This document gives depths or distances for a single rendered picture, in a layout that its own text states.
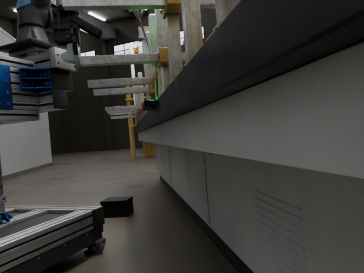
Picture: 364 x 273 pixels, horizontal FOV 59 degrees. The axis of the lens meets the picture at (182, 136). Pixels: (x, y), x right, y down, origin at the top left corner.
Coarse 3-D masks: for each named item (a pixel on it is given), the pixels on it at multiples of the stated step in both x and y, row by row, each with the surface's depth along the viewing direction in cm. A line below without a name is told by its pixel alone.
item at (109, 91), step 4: (108, 88) 161; (112, 88) 162; (116, 88) 162; (120, 88) 162; (124, 88) 163; (128, 88) 163; (132, 88) 163; (136, 88) 164; (140, 88) 164; (144, 88) 164; (148, 88) 165; (96, 92) 160; (100, 92) 161; (104, 92) 161; (108, 92) 161; (112, 92) 162; (116, 92) 162; (120, 92) 162; (124, 92) 163; (128, 92) 163; (132, 92) 163; (136, 92) 164; (140, 92) 164; (144, 92) 164; (148, 92) 166
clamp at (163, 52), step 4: (160, 48) 112; (164, 48) 112; (160, 52) 112; (164, 52) 112; (160, 56) 112; (164, 56) 112; (160, 60) 112; (164, 60) 112; (168, 60) 113; (160, 64) 117; (164, 64) 117; (168, 64) 118
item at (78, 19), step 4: (72, 16) 110; (76, 16) 110; (72, 20) 110; (76, 20) 110; (80, 20) 111; (80, 24) 111; (84, 24) 111; (88, 24) 111; (80, 28) 114; (84, 28) 111; (88, 28) 111; (92, 28) 112; (96, 28) 112; (88, 32) 114; (92, 32) 112; (96, 32) 112; (100, 32) 112; (96, 36) 113; (100, 36) 114
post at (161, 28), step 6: (156, 12) 119; (156, 18) 119; (162, 18) 120; (156, 24) 121; (162, 24) 120; (156, 30) 122; (162, 30) 120; (162, 36) 120; (162, 42) 120; (162, 66) 120; (168, 66) 120; (162, 72) 120; (168, 72) 120; (168, 78) 120; (168, 84) 120
